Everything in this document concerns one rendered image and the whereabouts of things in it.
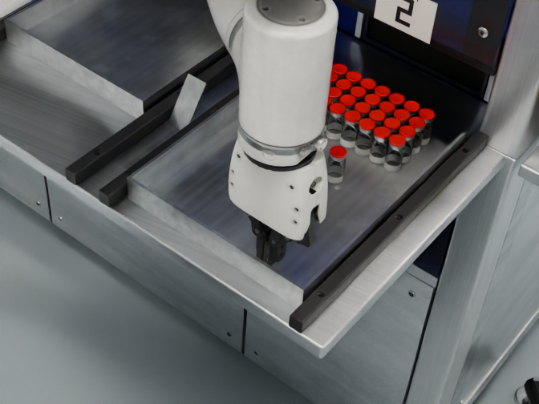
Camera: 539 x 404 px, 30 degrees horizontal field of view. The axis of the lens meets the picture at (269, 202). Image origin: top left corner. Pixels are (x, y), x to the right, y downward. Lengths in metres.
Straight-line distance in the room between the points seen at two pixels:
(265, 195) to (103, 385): 1.16
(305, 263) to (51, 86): 0.45
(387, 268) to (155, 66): 0.46
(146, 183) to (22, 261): 1.15
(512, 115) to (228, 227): 0.38
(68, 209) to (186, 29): 0.81
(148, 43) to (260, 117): 0.54
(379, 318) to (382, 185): 0.47
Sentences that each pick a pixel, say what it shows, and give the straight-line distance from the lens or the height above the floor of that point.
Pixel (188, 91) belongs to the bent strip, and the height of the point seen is 0.92.
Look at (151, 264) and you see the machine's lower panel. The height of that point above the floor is 0.18.
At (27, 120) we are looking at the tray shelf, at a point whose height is 0.88.
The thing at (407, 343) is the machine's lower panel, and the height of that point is 0.42.
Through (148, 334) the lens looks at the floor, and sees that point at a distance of 2.18.
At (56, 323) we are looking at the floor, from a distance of 2.22.
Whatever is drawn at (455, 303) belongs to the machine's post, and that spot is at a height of 0.57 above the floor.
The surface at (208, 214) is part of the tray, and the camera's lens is 1.19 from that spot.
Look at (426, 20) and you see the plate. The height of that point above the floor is 1.02.
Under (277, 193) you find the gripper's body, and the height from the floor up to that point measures 1.04.
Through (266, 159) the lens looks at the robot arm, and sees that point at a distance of 0.96.
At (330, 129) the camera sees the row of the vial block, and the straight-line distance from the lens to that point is 1.29.
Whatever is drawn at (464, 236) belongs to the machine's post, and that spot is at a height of 0.71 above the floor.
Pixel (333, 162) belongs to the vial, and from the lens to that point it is 1.22.
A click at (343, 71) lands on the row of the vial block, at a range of 1.34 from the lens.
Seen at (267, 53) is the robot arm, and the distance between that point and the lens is 0.88.
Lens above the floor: 1.74
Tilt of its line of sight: 45 degrees down
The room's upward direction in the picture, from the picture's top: 5 degrees clockwise
